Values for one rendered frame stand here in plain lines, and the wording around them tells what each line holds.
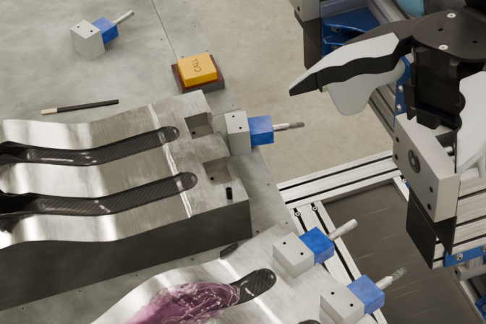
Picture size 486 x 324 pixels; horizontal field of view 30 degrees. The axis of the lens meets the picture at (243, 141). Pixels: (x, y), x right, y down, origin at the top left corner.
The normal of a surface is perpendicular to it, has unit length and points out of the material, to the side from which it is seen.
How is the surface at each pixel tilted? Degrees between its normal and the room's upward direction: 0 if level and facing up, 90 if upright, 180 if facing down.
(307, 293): 0
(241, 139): 90
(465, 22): 8
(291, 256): 0
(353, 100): 87
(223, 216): 90
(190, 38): 0
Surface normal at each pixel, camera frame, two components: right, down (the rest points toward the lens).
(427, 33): -0.17, -0.76
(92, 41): 0.71, 0.46
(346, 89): 0.21, 0.65
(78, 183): 0.33, -0.75
